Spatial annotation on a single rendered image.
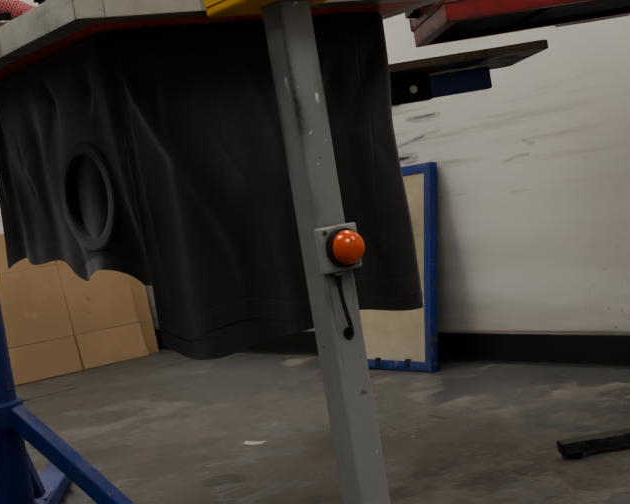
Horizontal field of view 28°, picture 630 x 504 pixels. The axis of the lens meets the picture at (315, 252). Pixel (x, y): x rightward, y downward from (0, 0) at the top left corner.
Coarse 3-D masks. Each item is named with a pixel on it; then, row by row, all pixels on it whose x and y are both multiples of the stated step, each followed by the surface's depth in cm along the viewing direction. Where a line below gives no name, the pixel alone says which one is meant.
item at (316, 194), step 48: (240, 0) 133; (288, 0) 136; (288, 48) 136; (288, 96) 137; (288, 144) 139; (336, 192) 138; (336, 288) 138; (336, 336) 137; (336, 384) 139; (336, 432) 140; (384, 480) 140
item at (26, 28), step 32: (64, 0) 144; (96, 0) 144; (128, 0) 147; (160, 0) 149; (192, 0) 151; (352, 0) 165; (384, 0) 169; (416, 0) 174; (0, 32) 162; (32, 32) 154; (64, 32) 151; (0, 64) 170
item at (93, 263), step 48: (0, 96) 184; (48, 96) 172; (96, 96) 158; (0, 144) 191; (48, 144) 175; (96, 144) 161; (0, 192) 195; (48, 192) 181; (96, 192) 165; (48, 240) 183; (96, 240) 164
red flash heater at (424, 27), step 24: (456, 0) 263; (480, 0) 264; (504, 0) 264; (528, 0) 265; (552, 0) 265; (576, 0) 265; (600, 0) 284; (624, 0) 292; (432, 24) 281; (456, 24) 285; (480, 24) 293; (504, 24) 302; (528, 24) 307; (552, 24) 308
